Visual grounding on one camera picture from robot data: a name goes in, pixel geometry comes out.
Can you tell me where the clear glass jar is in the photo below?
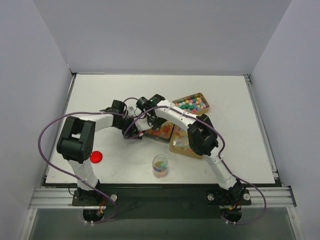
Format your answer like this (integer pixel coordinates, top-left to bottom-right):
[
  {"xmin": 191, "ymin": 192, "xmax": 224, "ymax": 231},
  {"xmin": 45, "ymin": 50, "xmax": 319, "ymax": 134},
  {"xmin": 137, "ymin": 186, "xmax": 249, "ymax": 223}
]
[{"xmin": 152, "ymin": 154, "xmax": 169, "ymax": 178}]

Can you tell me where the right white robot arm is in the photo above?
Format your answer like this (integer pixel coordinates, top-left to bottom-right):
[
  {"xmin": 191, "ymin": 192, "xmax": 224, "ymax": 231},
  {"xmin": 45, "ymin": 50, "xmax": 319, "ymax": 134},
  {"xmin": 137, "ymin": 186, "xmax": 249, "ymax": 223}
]
[{"xmin": 136, "ymin": 94, "xmax": 246, "ymax": 204}]

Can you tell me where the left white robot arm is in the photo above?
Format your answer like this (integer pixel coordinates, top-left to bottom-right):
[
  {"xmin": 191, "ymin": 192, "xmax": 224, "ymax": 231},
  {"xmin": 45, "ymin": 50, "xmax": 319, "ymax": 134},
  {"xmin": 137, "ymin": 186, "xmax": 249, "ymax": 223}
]
[{"xmin": 56, "ymin": 100, "xmax": 142, "ymax": 206}]

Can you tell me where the dark square candy tin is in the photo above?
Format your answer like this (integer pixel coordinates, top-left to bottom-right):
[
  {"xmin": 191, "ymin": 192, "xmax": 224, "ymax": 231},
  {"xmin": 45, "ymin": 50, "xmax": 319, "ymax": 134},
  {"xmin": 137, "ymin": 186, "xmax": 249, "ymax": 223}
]
[{"xmin": 143, "ymin": 121, "xmax": 175, "ymax": 144}]

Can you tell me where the gold square candy tin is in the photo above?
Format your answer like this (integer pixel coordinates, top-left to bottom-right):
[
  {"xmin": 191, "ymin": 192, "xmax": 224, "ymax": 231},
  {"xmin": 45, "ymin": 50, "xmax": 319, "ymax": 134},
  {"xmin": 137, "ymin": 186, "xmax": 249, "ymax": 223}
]
[{"xmin": 169, "ymin": 125, "xmax": 204, "ymax": 159}]

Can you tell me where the red round jar lid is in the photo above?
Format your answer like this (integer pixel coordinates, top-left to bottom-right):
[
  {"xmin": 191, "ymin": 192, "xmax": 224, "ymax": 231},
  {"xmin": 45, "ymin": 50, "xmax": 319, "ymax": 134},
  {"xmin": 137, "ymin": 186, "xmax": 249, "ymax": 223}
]
[{"xmin": 89, "ymin": 150, "xmax": 103, "ymax": 164}]

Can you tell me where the gold rectangular candy tin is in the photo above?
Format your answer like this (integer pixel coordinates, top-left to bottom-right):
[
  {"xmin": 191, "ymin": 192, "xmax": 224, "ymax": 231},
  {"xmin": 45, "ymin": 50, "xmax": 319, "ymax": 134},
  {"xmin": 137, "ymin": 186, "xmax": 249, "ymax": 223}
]
[{"xmin": 172, "ymin": 92, "xmax": 210, "ymax": 115}]

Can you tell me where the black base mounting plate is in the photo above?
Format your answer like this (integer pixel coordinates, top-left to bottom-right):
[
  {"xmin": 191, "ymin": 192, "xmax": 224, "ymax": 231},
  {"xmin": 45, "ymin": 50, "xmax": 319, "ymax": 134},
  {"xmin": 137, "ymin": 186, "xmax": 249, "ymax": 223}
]
[{"xmin": 71, "ymin": 185, "xmax": 252, "ymax": 222}]

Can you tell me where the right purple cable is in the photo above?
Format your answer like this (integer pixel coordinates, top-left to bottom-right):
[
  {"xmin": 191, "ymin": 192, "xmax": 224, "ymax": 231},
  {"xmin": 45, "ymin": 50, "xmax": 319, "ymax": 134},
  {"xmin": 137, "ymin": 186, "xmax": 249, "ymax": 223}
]
[{"xmin": 123, "ymin": 107, "xmax": 268, "ymax": 226}]

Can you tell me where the purple cable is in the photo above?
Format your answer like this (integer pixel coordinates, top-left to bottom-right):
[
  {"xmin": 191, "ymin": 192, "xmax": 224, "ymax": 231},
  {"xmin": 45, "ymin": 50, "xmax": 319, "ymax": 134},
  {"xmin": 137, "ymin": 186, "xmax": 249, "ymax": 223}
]
[
  {"xmin": 123, "ymin": 107, "xmax": 268, "ymax": 226},
  {"xmin": 37, "ymin": 96, "xmax": 143, "ymax": 223}
]

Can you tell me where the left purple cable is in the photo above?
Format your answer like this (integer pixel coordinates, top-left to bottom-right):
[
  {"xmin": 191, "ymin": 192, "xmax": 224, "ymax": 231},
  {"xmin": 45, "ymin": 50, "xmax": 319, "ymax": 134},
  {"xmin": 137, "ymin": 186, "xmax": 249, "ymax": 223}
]
[{"xmin": 37, "ymin": 96, "xmax": 143, "ymax": 223}]

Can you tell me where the aluminium frame rail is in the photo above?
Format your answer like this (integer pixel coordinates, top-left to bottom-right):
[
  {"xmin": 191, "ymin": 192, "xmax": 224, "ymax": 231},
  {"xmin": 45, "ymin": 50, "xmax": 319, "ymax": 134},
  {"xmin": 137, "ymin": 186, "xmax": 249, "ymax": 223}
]
[{"xmin": 29, "ymin": 187, "xmax": 297, "ymax": 209}]

